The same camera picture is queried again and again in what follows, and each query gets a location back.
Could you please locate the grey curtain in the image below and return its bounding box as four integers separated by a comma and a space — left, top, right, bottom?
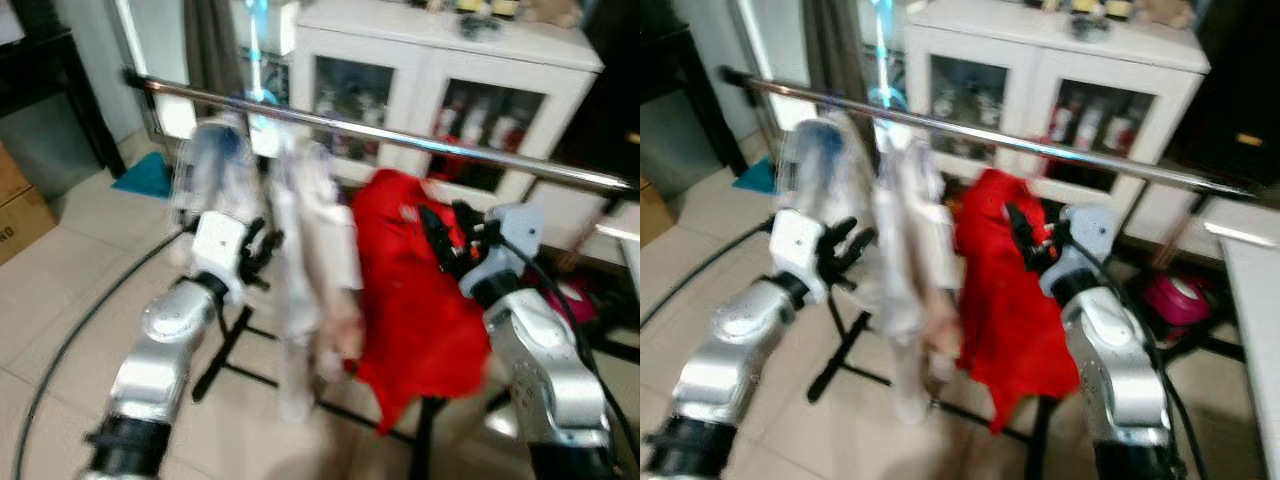
180, 0, 241, 96
805, 0, 869, 101

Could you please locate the plain cardboard box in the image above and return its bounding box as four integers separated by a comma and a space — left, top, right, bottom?
0, 140, 33, 206

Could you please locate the brown plush toy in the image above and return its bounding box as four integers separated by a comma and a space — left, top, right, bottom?
1140, 0, 1196, 29
525, 0, 586, 26

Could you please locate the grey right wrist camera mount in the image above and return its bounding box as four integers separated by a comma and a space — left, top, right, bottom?
1040, 205, 1119, 296
468, 203, 546, 296

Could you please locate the magenta round appliance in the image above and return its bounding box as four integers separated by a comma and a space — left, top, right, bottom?
540, 275, 601, 326
1140, 270, 1211, 326

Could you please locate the white light garment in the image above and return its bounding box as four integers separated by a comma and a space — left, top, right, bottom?
870, 130, 966, 426
268, 140, 366, 423

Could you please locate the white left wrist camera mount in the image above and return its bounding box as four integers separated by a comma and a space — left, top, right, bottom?
190, 210, 251, 301
770, 208, 829, 301

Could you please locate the grey flat panel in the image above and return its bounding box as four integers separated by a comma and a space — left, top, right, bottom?
640, 95, 716, 191
0, 95, 101, 201

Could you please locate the black desk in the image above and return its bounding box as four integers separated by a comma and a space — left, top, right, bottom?
640, 25, 746, 176
0, 30, 129, 181

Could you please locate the teal floor mat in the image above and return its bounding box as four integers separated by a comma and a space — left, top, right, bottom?
740, 155, 786, 196
112, 150, 171, 199

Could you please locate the black chrome clothes rack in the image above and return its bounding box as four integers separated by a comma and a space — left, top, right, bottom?
720, 65, 1261, 480
122, 68, 641, 480

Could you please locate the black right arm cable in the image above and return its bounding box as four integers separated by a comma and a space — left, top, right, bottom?
498, 235, 641, 471
1080, 235, 1191, 480

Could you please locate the printed cardboard box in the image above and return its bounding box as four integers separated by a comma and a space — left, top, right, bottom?
640, 180, 671, 246
0, 185, 59, 266

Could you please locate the red polo shirt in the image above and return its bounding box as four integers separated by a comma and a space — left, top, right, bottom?
955, 168, 1081, 433
348, 168, 493, 438

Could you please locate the white glass-door cabinet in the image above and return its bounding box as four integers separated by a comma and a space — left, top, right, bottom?
290, 0, 606, 216
903, 0, 1211, 216

